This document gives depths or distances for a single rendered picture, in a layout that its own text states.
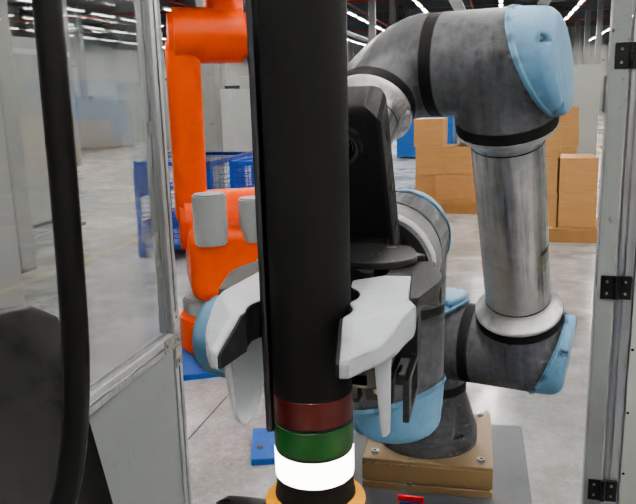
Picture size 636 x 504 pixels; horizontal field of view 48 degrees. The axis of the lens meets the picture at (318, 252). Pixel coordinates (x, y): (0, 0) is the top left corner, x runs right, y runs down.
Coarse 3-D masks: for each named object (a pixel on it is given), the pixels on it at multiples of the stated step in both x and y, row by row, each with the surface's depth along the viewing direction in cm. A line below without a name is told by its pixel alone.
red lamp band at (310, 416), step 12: (276, 396) 29; (348, 396) 29; (276, 408) 29; (288, 408) 28; (300, 408) 28; (312, 408) 28; (324, 408) 28; (336, 408) 28; (348, 408) 29; (276, 420) 29; (288, 420) 28; (300, 420) 28; (312, 420) 28; (324, 420) 28; (336, 420) 28; (348, 420) 29
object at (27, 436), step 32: (0, 320) 35; (32, 320) 36; (0, 352) 34; (32, 352) 35; (0, 384) 33; (32, 384) 34; (0, 416) 33; (32, 416) 33; (0, 448) 32; (32, 448) 32; (96, 448) 34; (0, 480) 31; (32, 480) 32; (96, 480) 33
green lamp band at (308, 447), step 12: (276, 432) 29; (288, 432) 29; (336, 432) 28; (348, 432) 29; (276, 444) 29; (288, 444) 29; (300, 444) 28; (312, 444) 28; (324, 444) 28; (336, 444) 29; (348, 444) 29; (288, 456) 29; (300, 456) 29; (312, 456) 28; (324, 456) 28; (336, 456) 29
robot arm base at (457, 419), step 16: (464, 384) 106; (448, 400) 104; (464, 400) 106; (448, 416) 104; (464, 416) 105; (432, 432) 103; (448, 432) 103; (464, 432) 106; (400, 448) 105; (416, 448) 103; (432, 448) 103; (448, 448) 103; (464, 448) 105
